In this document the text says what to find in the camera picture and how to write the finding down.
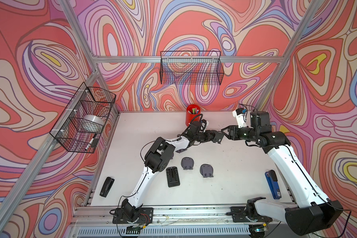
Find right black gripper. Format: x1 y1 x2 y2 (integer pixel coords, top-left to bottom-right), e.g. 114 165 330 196
221 125 258 142

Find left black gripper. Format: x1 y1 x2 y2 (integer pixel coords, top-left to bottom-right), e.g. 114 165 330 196
193 130 217 143

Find dark grey phone stand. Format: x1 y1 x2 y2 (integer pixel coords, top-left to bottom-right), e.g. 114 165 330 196
211 131 224 144

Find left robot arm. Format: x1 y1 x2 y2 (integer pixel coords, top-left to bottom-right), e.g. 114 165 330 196
116 114 224 223

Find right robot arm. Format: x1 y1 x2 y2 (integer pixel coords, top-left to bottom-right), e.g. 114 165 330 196
222 108 345 236

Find black rectangular phone holder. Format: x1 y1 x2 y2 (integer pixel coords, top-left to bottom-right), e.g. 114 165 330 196
166 167 180 187

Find red pen cup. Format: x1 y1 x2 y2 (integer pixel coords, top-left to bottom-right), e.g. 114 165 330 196
185 104 201 126

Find blue stapler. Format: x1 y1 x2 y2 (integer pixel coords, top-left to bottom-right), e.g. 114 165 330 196
265 170 282 200

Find black stapler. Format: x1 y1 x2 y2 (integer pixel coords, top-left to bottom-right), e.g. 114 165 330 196
100 177 115 197

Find black marker in basket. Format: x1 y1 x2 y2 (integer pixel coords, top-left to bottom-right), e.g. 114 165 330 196
84 134 98 151

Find silver tape roll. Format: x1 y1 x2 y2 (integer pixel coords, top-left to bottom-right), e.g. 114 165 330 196
78 115 105 133

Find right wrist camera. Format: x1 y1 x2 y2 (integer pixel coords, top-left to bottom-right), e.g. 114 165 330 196
232 108 248 128

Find back wire basket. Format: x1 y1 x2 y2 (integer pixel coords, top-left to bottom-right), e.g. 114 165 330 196
160 50 225 85

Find wire basket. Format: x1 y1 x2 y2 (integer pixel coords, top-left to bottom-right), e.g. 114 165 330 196
49 82 116 154
160 50 225 85

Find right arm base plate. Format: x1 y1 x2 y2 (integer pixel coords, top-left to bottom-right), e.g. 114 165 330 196
226 206 273 223

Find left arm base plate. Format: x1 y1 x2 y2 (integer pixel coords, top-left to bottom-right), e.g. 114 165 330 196
110 207 154 224

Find left wire basket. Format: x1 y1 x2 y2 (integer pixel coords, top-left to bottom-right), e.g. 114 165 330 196
49 82 116 154

